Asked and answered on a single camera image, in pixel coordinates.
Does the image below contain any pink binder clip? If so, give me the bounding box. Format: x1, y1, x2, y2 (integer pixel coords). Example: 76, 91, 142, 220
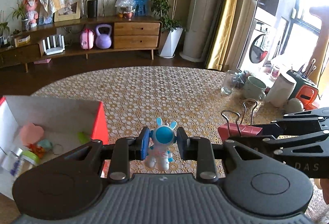
217, 98, 264, 143

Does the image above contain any blue white rabbit astronaut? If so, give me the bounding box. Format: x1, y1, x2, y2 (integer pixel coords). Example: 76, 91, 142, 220
144, 117, 177, 171

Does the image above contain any patterned lace tablecloth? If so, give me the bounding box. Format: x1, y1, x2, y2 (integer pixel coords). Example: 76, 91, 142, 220
29, 66, 329, 224

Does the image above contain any white jar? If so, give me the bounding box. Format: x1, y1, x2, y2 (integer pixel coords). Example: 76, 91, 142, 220
265, 73, 297, 108

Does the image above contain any orange green container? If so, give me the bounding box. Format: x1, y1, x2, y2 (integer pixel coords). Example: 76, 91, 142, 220
287, 70, 319, 110

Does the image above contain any red white cardboard box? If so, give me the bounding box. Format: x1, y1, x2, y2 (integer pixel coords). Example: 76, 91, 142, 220
1, 95, 109, 199

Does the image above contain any pale green ceramic mug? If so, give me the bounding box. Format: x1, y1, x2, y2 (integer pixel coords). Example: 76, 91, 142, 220
243, 76, 266, 101

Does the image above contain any clear drinking glass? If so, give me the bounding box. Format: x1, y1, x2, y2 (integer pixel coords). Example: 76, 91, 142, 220
221, 70, 239, 95

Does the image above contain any pink heart-shaped object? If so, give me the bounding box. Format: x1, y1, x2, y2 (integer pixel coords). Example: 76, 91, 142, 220
19, 123, 44, 146

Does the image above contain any green lid jar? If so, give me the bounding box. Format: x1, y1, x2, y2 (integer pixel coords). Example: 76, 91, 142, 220
18, 150, 40, 174

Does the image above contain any washing machine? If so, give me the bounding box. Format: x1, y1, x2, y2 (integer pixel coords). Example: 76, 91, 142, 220
237, 19, 288, 75

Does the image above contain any white plant pot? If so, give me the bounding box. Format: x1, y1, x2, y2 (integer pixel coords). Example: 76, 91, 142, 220
158, 27, 183, 59

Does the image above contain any purple kettlebell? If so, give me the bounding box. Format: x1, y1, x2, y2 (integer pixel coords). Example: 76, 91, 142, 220
95, 24, 112, 49

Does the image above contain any wooden tv console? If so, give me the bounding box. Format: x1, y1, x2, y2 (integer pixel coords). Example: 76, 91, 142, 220
1, 16, 162, 67

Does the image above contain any pink toy case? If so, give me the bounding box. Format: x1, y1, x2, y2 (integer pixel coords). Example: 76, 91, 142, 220
80, 28, 95, 50

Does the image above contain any white wifi router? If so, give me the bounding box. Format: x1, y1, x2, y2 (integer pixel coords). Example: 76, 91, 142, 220
42, 35, 65, 56

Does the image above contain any blue plastic bag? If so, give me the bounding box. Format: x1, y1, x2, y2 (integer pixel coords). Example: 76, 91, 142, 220
133, 0, 149, 16

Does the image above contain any framed picture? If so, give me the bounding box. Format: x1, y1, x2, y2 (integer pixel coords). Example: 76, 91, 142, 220
53, 2, 81, 22

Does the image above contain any black cylindrical speaker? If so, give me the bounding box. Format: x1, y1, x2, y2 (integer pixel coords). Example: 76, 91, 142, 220
87, 0, 98, 19

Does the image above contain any white standing air conditioner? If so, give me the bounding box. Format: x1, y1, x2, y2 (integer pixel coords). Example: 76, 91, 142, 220
180, 0, 219, 63

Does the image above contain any pink doll figurine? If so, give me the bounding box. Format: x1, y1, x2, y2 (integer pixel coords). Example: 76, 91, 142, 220
23, 0, 38, 28

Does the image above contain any yellow curtain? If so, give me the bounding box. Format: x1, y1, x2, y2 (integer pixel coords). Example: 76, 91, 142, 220
206, 0, 237, 71

